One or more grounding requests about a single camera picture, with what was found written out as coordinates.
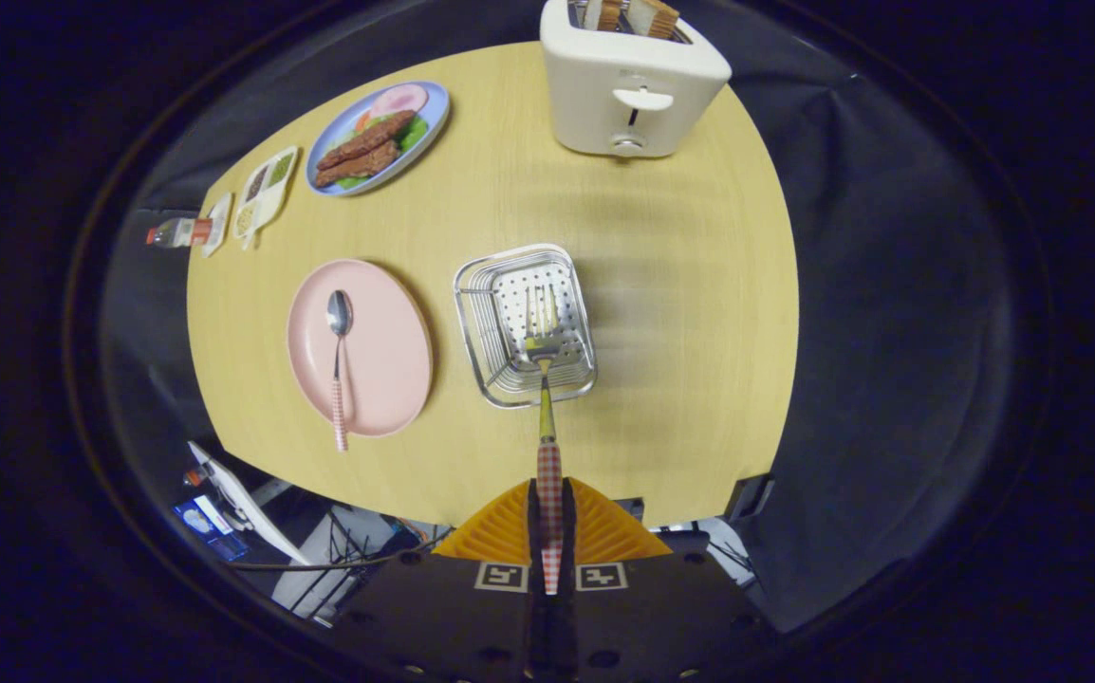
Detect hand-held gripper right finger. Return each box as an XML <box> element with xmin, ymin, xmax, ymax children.
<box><xmin>547</xmin><ymin>477</ymin><xmax>781</xmax><ymax>683</ymax></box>

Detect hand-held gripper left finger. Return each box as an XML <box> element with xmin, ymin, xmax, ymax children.
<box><xmin>334</xmin><ymin>479</ymin><xmax>548</xmax><ymax>683</ymax></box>

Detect fork with checked handle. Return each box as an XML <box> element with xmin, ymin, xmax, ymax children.
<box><xmin>521</xmin><ymin>285</ymin><xmax>565</xmax><ymax>596</ymax></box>

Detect spoon with checked handle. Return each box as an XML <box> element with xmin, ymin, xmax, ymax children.
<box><xmin>326</xmin><ymin>289</ymin><xmax>355</xmax><ymax>453</ymax></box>

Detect black table leg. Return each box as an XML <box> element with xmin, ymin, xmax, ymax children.
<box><xmin>726</xmin><ymin>474</ymin><xmax>776</xmax><ymax>521</ymax></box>

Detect white flat board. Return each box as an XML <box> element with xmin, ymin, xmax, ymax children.
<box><xmin>189</xmin><ymin>441</ymin><xmax>306</xmax><ymax>565</ymax></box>

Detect blue box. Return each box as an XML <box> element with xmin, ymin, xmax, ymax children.
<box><xmin>175</xmin><ymin>493</ymin><xmax>250</xmax><ymax>563</ymax></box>

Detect pink plate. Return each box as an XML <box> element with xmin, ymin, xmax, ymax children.
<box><xmin>287</xmin><ymin>259</ymin><xmax>434</xmax><ymax>438</ymax></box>

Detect black backdrop cloth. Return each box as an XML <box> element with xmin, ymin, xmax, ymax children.
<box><xmin>97</xmin><ymin>0</ymin><xmax>1018</xmax><ymax>637</ymax></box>

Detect white divided condiment dish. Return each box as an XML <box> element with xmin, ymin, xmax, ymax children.
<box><xmin>232</xmin><ymin>145</ymin><xmax>299</xmax><ymax>251</ymax></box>

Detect small white square coaster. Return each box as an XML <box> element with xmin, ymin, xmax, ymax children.
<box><xmin>200</xmin><ymin>193</ymin><xmax>233</xmax><ymax>258</ymax></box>

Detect brown steak piece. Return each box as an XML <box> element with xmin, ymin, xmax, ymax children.
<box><xmin>317</xmin><ymin>110</ymin><xmax>418</xmax><ymax>172</ymax></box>
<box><xmin>313</xmin><ymin>140</ymin><xmax>401</xmax><ymax>188</ymax></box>

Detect clear bottle with red label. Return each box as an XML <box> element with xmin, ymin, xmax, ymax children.
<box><xmin>146</xmin><ymin>217</ymin><xmax>214</xmax><ymax>249</ymax></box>

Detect green lettuce leaves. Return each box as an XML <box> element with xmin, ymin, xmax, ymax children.
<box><xmin>334</xmin><ymin>116</ymin><xmax>428</xmax><ymax>189</ymax></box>

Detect blue plate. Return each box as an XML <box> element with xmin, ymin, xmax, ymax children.
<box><xmin>306</xmin><ymin>81</ymin><xmax>451</xmax><ymax>196</ymax></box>

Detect pink ham slice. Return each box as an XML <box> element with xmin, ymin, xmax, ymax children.
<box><xmin>369</xmin><ymin>84</ymin><xmax>429</xmax><ymax>120</ymax></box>

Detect white toaster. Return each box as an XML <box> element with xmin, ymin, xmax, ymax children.
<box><xmin>540</xmin><ymin>0</ymin><xmax>733</xmax><ymax>158</ymax></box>

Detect black wire stand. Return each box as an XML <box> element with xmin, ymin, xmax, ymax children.
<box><xmin>291</xmin><ymin>512</ymin><xmax>387</xmax><ymax>618</ymax></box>

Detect black cable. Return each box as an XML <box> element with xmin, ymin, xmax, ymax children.
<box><xmin>225</xmin><ymin>545</ymin><xmax>454</xmax><ymax>572</ymax></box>

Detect metal wire basket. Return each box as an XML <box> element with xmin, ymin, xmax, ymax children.
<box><xmin>454</xmin><ymin>244</ymin><xmax>599</xmax><ymax>409</ymax></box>

